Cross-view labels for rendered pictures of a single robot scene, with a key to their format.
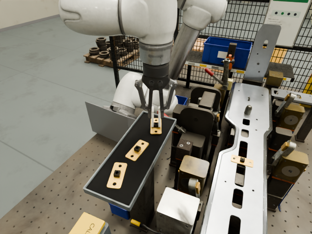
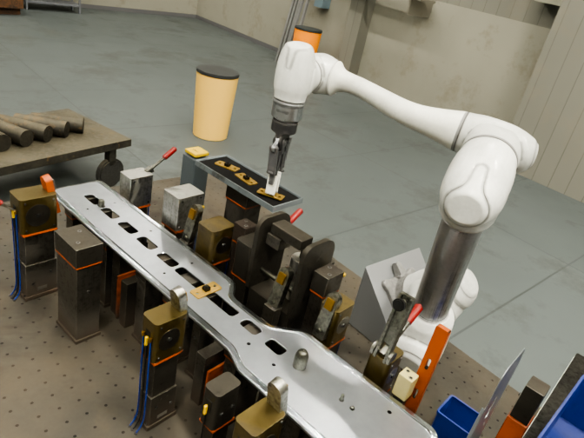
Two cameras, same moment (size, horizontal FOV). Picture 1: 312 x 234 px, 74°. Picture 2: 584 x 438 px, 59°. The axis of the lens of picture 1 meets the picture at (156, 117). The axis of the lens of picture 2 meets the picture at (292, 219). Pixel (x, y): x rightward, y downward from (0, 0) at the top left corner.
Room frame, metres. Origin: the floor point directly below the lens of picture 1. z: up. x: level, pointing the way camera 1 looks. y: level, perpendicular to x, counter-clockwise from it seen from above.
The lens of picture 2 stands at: (0.98, -1.37, 1.83)
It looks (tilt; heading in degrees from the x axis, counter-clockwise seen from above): 27 degrees down; 104
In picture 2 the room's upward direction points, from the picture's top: 13 degrees clockwise
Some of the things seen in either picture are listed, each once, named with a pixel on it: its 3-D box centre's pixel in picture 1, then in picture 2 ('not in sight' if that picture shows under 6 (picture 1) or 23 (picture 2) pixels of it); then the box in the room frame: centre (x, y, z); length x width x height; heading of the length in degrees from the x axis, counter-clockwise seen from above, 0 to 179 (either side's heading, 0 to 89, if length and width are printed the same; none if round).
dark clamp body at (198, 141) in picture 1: (184, 168); (248, 290); (0.58, -0.13, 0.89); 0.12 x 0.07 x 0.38; 68
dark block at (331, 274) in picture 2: not in sight; (312, 332); (0.82, -0.23, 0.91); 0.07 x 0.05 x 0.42; 68
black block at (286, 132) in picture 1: (276, 153); (209, 433); (0.71, -0.61, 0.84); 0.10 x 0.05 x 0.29; 68
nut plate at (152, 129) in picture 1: (156, 125); (270, 193); (0.55, 0.00, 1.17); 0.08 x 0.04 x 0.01; 0
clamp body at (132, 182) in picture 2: not in sight; (137, 217); (0.06, 0.05, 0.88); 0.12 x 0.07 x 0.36; 68
